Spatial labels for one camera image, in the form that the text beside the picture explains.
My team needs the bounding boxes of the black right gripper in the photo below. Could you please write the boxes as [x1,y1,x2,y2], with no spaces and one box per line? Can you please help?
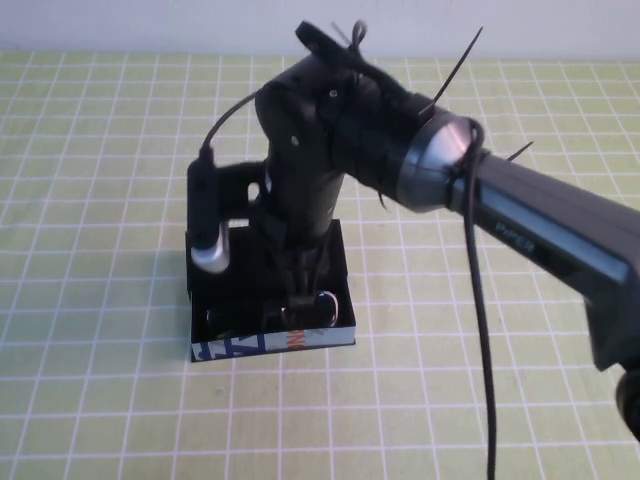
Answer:
[257,197,344,321]

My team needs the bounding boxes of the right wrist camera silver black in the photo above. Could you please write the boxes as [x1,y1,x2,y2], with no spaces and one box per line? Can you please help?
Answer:
[191,149,232,274]

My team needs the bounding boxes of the short black cable tie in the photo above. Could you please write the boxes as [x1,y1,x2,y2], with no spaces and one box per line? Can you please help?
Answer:
[505,141,535,162]

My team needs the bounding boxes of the long black cable tie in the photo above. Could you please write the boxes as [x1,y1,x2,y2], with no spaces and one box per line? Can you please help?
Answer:
[418,27,485,121]

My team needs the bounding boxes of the black printed glasses case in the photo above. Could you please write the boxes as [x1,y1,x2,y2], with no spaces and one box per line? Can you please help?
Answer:
[184,217,359,364]

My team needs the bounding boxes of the black-framed glasses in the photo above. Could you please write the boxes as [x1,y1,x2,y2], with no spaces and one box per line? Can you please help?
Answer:
[204,289,344,342]

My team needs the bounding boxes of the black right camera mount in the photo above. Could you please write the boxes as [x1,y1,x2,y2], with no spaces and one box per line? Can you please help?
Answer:
[214,162,275,226]

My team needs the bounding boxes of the green checked tablecloth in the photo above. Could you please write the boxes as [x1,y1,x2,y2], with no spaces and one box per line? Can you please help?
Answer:
[0,48,640,480]

